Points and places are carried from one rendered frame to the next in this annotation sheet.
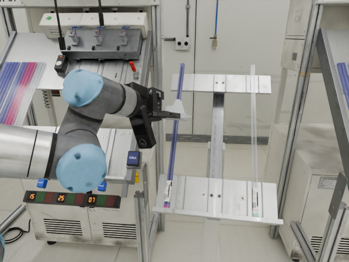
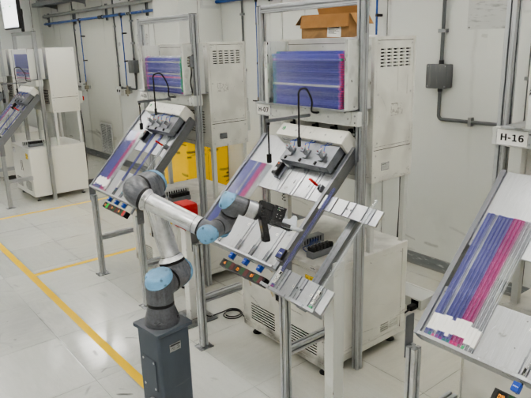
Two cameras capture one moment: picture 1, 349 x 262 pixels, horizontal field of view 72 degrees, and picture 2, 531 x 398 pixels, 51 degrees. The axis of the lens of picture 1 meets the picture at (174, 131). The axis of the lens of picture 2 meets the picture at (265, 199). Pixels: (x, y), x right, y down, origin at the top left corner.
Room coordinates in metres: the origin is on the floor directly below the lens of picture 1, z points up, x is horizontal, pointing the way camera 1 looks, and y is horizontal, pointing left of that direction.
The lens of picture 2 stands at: (-0.91, -1.51, 1.70)
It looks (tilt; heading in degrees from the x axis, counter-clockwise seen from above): 16 degrees down; 46
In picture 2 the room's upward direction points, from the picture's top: 2 degrees counter-clockwise
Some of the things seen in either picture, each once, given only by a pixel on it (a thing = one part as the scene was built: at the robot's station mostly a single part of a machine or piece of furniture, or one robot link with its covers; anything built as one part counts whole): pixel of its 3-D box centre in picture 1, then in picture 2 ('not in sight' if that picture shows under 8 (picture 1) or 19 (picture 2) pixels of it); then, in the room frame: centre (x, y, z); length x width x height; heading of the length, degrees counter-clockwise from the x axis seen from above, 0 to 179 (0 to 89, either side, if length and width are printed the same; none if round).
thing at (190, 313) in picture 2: not in sight; (189, 261); (0.99, 1.20, 0.39); 0.24 x 0.24 x 0.78; 85
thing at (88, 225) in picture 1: (107, 177); (321, 287); (1.38, 0.44, 0.31); 0.70 x 0.65 x 0.62; 85
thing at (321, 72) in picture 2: not in sight; (313, 78); (1.26, 0.39, 1.52); 0.51 x 0.13 x 0.27; 85
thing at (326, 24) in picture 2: not in sight; (339, 18); (1.57, 0.48, 1.82); 0.68 x 0.30 x 0.20; 85
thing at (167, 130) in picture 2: not in sight; (168, 191); (1.33, 1.89, 0.66); 1.01 x 0.73 x 1.31; 175
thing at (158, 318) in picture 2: not in sight; (161, 310); (0.26, 0.40, 0.60); 0.15 x 0.15 x 0.10
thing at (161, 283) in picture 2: not in sight; (160, 285); (0.27, 0.40, 0.72); 0.13 x 0.12 x 0.14; 24
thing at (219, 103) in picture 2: not in sight; (189, 148); (1.54, 1.88, 0.95); 1.35 x 0.82 x 1.90; 175
